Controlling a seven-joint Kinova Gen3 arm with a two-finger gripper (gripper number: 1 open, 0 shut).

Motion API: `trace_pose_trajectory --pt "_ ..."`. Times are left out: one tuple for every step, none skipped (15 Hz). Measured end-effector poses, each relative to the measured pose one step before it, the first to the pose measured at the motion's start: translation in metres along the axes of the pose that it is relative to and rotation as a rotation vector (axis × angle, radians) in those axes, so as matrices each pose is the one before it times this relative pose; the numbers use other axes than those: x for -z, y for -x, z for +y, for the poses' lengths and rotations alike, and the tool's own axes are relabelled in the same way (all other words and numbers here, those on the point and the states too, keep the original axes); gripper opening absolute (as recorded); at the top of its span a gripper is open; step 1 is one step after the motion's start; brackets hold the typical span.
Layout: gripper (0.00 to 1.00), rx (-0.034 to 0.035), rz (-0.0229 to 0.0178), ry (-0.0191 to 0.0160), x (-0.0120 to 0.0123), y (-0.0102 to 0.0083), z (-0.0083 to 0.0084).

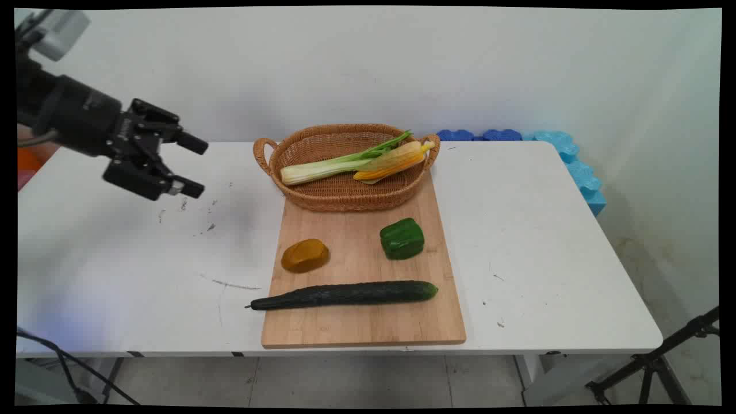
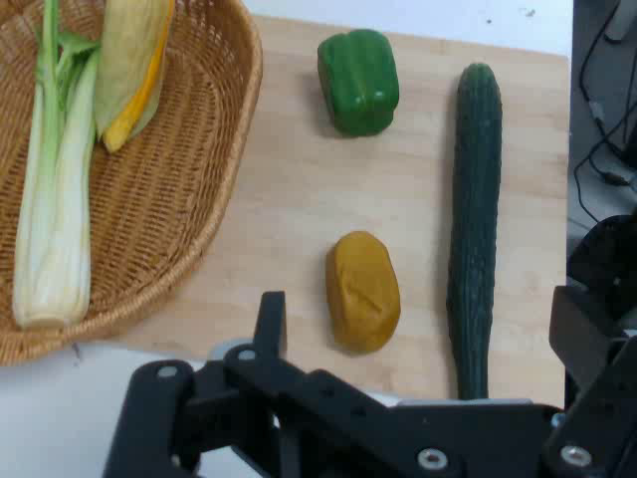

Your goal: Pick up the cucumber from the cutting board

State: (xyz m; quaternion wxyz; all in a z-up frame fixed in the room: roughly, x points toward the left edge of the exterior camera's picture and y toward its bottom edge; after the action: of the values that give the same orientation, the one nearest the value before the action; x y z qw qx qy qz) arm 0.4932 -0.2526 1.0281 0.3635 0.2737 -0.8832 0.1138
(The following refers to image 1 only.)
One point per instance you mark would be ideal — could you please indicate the yellow corn cob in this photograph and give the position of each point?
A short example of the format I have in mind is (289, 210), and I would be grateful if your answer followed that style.
(394, 161)

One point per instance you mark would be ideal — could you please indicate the orange box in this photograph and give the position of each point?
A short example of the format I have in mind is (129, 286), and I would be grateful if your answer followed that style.
(31, 158)

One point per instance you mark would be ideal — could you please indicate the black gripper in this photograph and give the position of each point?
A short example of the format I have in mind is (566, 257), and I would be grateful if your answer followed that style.
(86, 118)

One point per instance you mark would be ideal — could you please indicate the wooden cutting board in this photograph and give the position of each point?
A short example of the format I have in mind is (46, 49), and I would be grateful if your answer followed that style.
(362, 270)

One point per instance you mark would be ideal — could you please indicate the brown potato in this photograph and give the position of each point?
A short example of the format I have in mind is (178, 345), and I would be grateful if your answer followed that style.
(305, 256)

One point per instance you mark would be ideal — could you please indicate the green bell pepper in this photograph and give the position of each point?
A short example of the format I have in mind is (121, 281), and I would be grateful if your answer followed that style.
(402, 238)

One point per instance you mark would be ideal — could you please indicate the black tripod stand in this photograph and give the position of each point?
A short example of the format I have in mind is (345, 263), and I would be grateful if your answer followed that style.
(655, 362)

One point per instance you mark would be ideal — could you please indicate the light blue foam mat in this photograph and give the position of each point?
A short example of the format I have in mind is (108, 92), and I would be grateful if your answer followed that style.
(575, 167)

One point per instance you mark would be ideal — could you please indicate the dark green cucumber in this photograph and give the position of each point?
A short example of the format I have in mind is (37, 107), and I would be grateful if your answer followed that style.
(345, 294)

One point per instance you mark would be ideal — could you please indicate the green celery stalk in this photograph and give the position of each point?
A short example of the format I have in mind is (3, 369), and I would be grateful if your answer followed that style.
(333, 164)

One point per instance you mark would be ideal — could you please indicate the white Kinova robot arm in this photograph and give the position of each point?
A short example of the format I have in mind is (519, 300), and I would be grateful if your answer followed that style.
(57, 30)

